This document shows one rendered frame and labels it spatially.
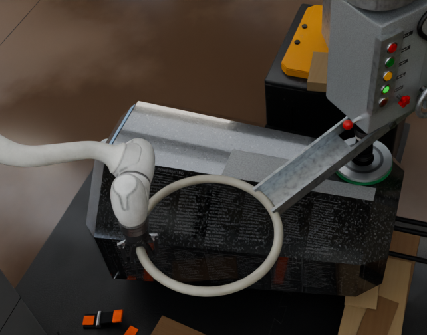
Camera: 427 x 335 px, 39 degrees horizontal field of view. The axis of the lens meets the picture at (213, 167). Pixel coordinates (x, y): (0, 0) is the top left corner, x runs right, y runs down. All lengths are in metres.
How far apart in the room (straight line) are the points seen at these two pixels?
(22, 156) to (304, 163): 0.96
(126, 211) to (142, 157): 0.19
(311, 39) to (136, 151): 1.26
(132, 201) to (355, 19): 0.81
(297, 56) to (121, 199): 1.31
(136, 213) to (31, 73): 2.62
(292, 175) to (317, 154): 0.11
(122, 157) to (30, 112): 2.19
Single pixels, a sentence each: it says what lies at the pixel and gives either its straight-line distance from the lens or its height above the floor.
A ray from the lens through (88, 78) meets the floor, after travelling 4.09.
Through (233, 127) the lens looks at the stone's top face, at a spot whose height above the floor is 0.80.
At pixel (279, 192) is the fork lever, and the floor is 0.89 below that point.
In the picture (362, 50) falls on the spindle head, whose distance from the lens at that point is 1.81.
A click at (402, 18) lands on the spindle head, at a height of 1.52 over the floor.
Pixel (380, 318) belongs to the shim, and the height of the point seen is 0.22.
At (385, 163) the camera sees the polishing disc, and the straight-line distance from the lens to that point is 2.28.
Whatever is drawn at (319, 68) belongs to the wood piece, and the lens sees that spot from 2.63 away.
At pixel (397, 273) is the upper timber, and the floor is 0.21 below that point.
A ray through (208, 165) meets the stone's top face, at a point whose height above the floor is 0.80.
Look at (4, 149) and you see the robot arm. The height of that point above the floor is 1.40.
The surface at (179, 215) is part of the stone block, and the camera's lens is 2.33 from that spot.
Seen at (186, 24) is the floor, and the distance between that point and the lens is 4.36.
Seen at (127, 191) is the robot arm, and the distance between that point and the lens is 1.73.
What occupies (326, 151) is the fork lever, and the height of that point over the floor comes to 0.94.
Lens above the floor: 2.54
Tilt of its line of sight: 49 degrees down
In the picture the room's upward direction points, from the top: 9 degrees counter-clockwise
